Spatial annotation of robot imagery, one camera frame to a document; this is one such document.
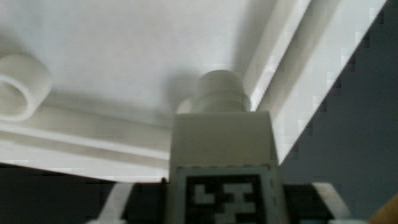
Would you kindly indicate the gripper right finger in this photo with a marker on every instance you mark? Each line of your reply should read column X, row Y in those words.
column 334, row 203

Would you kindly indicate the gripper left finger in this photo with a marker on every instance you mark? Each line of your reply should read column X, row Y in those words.
column 112, row 210

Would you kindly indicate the white table leg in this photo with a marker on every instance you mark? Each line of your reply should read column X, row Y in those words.
column 224, row 181

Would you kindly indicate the white square table top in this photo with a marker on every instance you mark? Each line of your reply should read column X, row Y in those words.
column 126, row 49

